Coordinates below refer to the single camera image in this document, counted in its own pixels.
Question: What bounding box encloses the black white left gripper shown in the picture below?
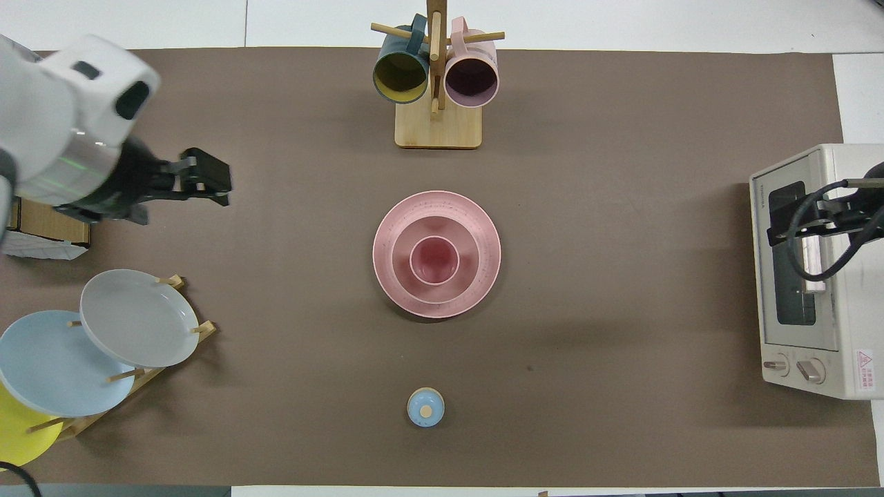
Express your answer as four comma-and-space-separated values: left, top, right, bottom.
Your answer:
73, 137, 233, 226

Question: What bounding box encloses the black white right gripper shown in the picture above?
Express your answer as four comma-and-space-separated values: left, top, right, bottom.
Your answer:
768, 195, 884, 249

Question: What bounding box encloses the pink bowl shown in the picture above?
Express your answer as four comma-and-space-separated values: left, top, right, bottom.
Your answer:
392, 215, 480, 304

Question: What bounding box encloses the pink cup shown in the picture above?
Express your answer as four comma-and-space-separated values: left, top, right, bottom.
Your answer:
410, 235, 461, 286

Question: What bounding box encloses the brown table mat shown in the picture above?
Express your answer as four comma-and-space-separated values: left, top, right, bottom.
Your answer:
0, 47, 881, 487

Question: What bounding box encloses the beige toaster oven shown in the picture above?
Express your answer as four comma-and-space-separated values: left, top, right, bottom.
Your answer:
749, 144, 884, 401

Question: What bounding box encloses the grey plate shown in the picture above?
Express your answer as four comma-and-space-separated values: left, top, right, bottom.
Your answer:
80, 269, 200, 369

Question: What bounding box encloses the wooden shelf with marble side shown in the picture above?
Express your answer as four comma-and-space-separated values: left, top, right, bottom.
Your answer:
0, 35, 92, 260

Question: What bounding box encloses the wooden plate rack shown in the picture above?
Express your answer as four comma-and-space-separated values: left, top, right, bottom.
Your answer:
28, 275, 217, 442

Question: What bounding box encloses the pink speckled plate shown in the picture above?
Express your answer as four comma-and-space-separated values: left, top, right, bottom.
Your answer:
372, 191, 502, 320

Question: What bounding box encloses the dark teal mug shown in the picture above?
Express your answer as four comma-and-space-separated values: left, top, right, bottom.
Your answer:
373, 14, 430, 105

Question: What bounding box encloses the light blue plate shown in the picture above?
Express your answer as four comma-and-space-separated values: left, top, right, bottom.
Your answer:
0, 310, 137, 418

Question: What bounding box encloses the wooden mug tree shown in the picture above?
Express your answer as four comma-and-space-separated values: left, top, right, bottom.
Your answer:
371, 0, 506, 149

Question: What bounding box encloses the pink mug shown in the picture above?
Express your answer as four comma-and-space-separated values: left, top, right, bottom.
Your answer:
444, 17, 500, 109

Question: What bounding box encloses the blue bell with wooden knob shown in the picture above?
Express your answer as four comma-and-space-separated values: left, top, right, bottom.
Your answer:
407, 387, 445, 428

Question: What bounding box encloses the yellow plate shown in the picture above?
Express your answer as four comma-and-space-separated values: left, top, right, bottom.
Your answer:
0, 380, 64, 473

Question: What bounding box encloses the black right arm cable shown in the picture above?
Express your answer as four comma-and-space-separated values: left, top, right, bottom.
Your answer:
785, 178, 884, 282

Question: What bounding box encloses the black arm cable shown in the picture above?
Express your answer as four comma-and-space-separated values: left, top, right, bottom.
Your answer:
0, 461, 42, 497
785, 178, 884, 282

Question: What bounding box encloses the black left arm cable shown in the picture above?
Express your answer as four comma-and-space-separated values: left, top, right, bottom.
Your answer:
0, 461, 42, 497

